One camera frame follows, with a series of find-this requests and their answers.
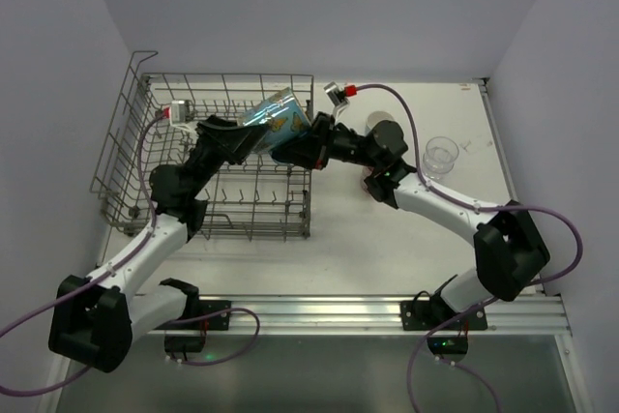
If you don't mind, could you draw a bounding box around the light blue faceted cup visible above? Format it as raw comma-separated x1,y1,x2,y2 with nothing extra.
365,110,394,135

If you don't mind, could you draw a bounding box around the black controller box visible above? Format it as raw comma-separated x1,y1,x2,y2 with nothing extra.
163,336,206,360
427,336,469,357

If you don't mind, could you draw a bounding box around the left black controller box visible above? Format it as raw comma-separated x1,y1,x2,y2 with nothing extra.
163,336,206,360

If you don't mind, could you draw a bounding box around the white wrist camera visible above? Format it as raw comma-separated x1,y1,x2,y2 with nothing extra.
323,81,357,120
162,100,196,134

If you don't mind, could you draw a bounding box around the right black controller box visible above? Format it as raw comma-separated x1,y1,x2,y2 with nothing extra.
427,336,469,357

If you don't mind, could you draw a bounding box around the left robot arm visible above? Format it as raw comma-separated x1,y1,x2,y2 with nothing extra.
48,116,268,372

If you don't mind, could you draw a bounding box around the clear glass cup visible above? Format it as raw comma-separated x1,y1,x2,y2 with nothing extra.
422,159,455,181
423,136,459,163

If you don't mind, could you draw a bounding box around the pink patterned mug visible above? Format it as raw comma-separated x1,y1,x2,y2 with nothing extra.
360,166,373,196

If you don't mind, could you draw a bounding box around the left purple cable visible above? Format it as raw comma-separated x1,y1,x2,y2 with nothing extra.
0,105,262,395

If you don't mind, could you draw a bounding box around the aluminium mounting rail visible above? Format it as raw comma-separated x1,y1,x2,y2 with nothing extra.
139,294,567,337

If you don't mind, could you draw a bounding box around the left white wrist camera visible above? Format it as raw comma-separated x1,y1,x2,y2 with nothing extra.
162,100,196,134

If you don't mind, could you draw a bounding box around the blue patterned mug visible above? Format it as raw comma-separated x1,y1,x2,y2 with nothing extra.
235,88,311,165

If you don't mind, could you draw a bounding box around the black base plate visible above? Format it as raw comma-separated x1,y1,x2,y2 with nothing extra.
196,300,231,332
399,289,486,332

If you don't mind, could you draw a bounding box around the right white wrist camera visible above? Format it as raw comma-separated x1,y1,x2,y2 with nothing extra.
323,81,357,120

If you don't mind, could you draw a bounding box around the grey wire dish rack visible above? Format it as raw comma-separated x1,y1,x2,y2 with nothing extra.
90,50,314,241

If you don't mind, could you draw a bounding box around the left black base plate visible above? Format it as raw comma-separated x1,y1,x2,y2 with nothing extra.
196,300,231,332

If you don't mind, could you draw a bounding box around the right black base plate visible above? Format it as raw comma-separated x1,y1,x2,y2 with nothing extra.
399,289,486,332

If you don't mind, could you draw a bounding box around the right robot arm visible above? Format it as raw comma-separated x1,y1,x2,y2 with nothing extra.
272,113,550,327

